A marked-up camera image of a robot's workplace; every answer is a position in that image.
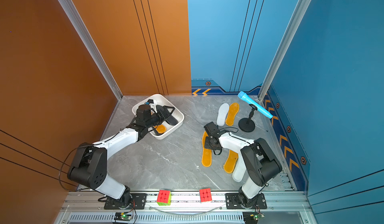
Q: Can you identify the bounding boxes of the right green circuit board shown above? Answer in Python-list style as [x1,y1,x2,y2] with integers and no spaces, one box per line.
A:
[243,212,265,224]

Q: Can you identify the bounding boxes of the grey felt insole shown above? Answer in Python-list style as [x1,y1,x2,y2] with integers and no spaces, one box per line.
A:
[161,114,179,126]

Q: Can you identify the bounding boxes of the green circuit board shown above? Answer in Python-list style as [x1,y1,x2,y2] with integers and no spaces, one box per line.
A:
[114,212,133,224]
[243,212,265,224]

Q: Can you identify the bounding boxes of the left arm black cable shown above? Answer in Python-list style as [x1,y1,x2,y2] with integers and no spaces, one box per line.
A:
[58,124,133,192]

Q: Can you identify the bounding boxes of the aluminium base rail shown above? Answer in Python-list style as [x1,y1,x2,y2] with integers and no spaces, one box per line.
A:
[55,190,317,224]

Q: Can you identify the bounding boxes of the left rubik cube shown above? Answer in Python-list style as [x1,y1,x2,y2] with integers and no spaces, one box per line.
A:
[157,190,172,206]

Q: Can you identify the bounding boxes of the white insole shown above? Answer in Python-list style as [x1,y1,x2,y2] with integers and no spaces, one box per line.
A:
[217,103,230,127]
[232,158,247,183]

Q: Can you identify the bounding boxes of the left green circuit board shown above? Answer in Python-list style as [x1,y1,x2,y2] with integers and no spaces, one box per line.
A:
[114,212,133,224]

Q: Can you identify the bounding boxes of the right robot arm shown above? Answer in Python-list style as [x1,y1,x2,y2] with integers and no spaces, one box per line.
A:
[204,122,283,209]

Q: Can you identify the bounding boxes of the blue toy microphone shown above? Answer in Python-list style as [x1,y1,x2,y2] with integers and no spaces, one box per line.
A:
[238,91,273,119]

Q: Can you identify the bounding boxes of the right rubik cube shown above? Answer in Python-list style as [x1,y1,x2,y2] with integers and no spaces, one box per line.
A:
[199,188,213,203]

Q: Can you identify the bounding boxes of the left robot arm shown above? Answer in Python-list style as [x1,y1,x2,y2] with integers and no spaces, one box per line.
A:
[67,103,179,209]

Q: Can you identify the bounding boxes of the left aluminium corner post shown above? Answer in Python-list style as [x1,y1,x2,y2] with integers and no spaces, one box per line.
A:
[58,0,123,102]

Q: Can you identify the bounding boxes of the yellow insole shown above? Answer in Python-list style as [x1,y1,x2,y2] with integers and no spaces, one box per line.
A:
[201,132,212,167]
[225,103,240,127]
[223,150,239,174]
[155,125,167,135]

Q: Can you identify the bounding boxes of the right aluminium corner post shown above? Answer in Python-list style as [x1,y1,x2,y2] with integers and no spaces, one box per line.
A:
[258,0,312,101]

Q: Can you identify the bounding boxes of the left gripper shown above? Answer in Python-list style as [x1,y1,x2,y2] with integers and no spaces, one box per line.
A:
[145,106,175,130]

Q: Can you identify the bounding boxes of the aluminium corner post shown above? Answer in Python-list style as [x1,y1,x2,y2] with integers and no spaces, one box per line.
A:
[58,0,123,102]
[258,0,312,101]

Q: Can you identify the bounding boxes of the white plastic storage box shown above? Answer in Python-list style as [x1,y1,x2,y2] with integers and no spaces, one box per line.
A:
[127,94,185,140]

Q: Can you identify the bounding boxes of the black microphone stand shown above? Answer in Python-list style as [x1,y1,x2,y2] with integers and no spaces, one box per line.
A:
[238,104,258,133]

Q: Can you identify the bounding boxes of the rubik cube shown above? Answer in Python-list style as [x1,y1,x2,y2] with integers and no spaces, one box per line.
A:
[199,188,213,203]
[157,190,172,206]

